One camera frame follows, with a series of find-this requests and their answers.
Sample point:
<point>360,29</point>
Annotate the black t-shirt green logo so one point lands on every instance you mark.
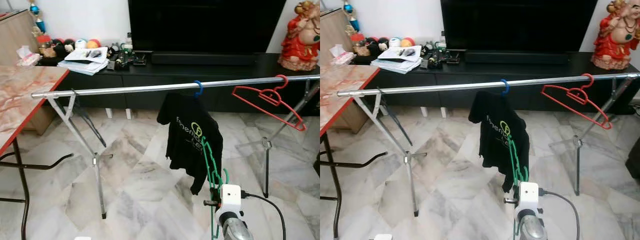
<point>497,140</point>
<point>187,140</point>

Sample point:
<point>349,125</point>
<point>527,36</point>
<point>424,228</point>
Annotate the red laughing Buddha statue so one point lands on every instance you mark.
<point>300,42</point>
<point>614,42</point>

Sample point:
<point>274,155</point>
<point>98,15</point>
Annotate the blue hanging ornament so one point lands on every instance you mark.
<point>354,22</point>
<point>40,24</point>

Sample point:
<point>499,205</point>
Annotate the black TV cabinet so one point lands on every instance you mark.
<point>150,80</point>
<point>465,80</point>

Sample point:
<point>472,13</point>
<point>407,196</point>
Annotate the stack of white papers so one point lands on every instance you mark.
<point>396,61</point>
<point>82,62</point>

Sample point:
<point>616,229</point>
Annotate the blue plastic hanger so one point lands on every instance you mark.
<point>199,94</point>
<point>505,93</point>

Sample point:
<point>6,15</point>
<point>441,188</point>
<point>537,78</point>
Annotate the white teal toy ball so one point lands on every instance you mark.
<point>80,44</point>
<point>395,42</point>

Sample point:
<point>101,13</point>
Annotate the black television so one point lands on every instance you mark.
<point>517,25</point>
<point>205,25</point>

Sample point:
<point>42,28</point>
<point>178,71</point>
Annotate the white tissue packet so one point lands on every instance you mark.
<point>342,55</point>
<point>28,56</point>

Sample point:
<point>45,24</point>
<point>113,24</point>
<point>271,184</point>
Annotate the black plush toy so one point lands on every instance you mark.
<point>378,46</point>
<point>64,47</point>

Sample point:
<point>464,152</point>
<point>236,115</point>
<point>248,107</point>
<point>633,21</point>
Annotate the dark brown sofa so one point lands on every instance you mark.
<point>634,165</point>

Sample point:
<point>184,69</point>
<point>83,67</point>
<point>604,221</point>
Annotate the red top brown jar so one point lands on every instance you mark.
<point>360,45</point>
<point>46,46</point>

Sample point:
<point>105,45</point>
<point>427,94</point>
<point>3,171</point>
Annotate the light wooden cabinet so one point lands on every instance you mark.
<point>332,35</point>
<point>15,35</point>

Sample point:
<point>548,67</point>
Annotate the black soundbar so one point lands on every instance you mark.
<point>202,58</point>
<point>515,57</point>

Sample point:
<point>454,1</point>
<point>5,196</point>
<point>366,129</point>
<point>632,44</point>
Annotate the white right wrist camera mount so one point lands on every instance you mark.
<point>529,196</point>
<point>231,197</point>

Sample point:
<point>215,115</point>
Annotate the orange toy ball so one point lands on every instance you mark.
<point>94,43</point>
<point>408,42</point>

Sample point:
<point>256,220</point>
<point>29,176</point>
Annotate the silver metal clothes rack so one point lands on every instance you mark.
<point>125,88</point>
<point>440,87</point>

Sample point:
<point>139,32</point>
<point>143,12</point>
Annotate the red plastic hanger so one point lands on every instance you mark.
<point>580,95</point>
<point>272,96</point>

